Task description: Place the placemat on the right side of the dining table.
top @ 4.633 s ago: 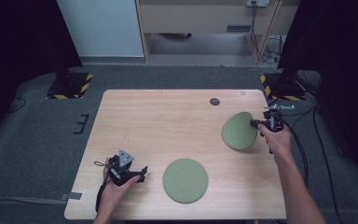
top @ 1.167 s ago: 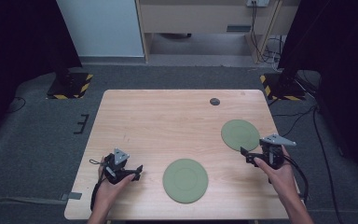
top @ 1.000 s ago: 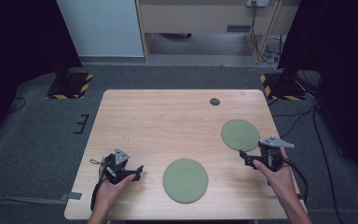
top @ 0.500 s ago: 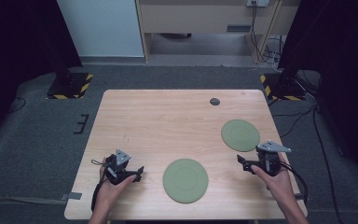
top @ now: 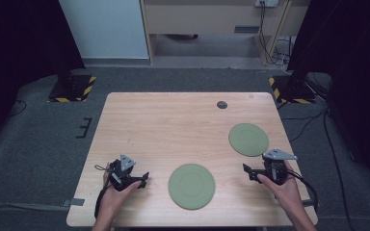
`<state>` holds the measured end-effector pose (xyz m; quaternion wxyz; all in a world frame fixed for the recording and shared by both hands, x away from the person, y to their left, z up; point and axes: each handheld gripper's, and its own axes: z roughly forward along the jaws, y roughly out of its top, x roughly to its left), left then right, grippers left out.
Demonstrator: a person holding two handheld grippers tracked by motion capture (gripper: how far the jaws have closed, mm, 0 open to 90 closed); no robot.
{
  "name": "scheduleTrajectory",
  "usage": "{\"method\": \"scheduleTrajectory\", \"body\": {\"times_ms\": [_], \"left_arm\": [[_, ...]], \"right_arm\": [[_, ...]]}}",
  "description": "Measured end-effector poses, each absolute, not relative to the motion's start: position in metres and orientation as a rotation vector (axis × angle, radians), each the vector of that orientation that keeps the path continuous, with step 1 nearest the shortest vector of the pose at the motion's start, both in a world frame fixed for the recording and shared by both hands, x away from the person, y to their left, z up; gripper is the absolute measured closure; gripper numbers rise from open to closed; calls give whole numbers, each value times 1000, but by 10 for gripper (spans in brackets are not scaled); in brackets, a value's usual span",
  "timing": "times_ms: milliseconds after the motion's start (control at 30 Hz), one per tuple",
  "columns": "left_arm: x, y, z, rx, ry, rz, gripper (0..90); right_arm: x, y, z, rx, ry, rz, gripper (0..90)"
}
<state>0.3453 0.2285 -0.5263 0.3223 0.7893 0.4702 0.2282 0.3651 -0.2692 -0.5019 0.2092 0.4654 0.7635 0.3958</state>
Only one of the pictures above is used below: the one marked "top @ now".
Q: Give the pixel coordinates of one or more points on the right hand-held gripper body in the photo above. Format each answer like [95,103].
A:
[274,168]

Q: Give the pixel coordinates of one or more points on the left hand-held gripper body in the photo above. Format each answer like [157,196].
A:
[122,174]

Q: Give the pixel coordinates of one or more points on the green round plate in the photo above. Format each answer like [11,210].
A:
[191,186]
[248,139]

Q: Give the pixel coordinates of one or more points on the person's left hand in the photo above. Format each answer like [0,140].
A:
[115,199]

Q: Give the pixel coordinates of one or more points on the person's right hand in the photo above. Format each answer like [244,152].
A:
[287,192]

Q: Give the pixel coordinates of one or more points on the grey tape strip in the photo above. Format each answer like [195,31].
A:
[74,202]
[307,202]

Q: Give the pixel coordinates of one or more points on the dark round table grommet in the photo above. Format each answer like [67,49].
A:
[222,104]

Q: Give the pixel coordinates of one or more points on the black striped stand base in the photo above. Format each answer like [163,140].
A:
[292,90]
[72,89]

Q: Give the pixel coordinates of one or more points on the black curtain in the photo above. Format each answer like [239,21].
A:
[19,48]
[350,64]

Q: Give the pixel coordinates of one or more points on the white panel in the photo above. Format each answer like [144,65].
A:
[104,29]

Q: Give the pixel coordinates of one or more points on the light wooden desk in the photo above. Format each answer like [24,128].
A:
[205,17]

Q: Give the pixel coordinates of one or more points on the white power strip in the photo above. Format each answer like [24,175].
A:
[266,3]

